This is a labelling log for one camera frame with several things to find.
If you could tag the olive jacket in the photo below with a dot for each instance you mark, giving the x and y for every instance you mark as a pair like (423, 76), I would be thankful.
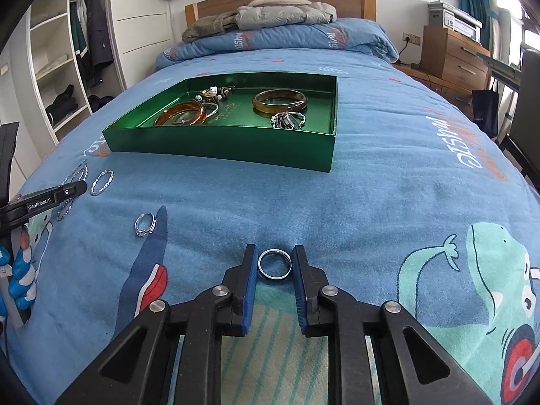
(209, 27)

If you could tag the green tray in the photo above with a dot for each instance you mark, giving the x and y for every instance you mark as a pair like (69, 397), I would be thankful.
(253, 143)

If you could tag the amber bangle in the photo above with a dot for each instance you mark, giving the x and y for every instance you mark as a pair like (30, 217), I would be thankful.
(177, 112)

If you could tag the twisted silver bangle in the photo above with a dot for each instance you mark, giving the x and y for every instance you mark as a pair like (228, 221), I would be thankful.
(96, 185)

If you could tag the person's left hand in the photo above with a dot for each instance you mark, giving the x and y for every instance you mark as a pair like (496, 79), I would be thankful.
(21, 278)

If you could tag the wooden nightstand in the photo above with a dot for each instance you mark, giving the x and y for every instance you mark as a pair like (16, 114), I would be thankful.
(438, 86)

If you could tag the white open wardrobe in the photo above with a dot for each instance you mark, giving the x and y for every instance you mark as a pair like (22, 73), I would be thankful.
(50, 42)

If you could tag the plain silver bangle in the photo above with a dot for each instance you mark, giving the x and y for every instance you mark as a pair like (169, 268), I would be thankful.
(213, 109)

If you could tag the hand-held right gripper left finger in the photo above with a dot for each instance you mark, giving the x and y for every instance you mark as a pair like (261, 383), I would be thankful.
(251, 287)

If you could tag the dark backpack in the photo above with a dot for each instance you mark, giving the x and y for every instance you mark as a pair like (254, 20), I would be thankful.
(101, 102)

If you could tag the folded blue quilt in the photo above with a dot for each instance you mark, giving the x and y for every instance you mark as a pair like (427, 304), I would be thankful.
(287, 40)

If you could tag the tortoiseshell bangle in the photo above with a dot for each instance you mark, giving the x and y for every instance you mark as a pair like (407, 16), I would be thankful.
(261, 107)

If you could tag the wall socket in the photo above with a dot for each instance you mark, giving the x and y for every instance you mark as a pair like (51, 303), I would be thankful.
(411, 38)

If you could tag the hanging green white garment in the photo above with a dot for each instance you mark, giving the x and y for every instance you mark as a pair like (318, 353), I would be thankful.
(79, 38)

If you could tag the dark tote bag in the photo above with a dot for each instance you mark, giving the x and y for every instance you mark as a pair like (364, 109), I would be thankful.
(485, 112)

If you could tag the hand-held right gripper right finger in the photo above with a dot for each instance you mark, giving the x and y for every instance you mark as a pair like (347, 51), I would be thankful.
(298, 295)

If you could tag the grey down jacket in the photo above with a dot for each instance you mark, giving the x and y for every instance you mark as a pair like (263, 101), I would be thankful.
(282, 12)

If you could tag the dark ornate brooch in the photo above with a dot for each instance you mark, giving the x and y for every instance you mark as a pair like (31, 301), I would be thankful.
(282, 121)

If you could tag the printed blue bedsheet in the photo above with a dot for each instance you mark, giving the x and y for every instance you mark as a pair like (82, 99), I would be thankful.
(400, 185)

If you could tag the black bag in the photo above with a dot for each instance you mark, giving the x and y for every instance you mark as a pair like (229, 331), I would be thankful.
(62, 105)

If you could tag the hanging dark jacket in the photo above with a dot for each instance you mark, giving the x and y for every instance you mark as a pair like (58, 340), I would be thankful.
(98, 29)

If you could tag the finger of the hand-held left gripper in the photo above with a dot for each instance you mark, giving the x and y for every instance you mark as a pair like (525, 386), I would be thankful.
(71, 190)

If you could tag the white printer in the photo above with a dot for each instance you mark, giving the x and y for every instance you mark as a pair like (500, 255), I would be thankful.
(453, 21)

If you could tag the grey chair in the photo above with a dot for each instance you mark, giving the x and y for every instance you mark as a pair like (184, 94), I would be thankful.
(529, 105)

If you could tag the wooden headboard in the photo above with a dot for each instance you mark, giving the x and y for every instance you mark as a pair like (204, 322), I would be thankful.
(211, 6)

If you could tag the desk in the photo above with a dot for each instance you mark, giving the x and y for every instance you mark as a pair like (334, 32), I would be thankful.
(500, 65)

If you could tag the white sliding wardrobe door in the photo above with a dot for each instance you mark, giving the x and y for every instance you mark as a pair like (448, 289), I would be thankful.
(139, 21)

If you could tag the wooden chest of drawers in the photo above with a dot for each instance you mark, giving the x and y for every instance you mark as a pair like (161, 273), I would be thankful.
(453, 59)

